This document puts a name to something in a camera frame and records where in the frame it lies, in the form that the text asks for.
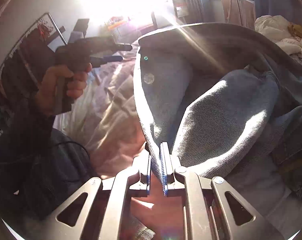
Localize blue denim jeans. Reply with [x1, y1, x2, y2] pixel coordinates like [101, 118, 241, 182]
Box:
[132, 23, 302, 239]

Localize person's left hand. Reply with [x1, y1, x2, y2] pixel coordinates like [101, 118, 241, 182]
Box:
[35, 63, 92, 116]

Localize dark hanging clothes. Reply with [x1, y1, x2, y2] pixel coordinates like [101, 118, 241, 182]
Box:
[0, 27, 59, 110]

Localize white puffer jacket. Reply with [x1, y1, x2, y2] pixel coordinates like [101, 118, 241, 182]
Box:
[255, 15, 302, 64]

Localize blue curtain right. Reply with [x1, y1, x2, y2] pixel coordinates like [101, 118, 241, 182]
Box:
[254, 0, 302, 21]

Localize pink white bed duvet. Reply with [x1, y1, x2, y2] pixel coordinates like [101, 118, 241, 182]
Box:
[54, 44, 146, 179]

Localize metal clothes rack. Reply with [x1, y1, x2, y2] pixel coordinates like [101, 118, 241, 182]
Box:
[0, 12, 67, 83]

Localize teal curtain left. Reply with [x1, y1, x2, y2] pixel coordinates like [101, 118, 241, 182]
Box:
[173, 0, 212, 24]

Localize yellow cloth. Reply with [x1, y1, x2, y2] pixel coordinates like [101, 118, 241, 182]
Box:
[287, 23, 302, 38]

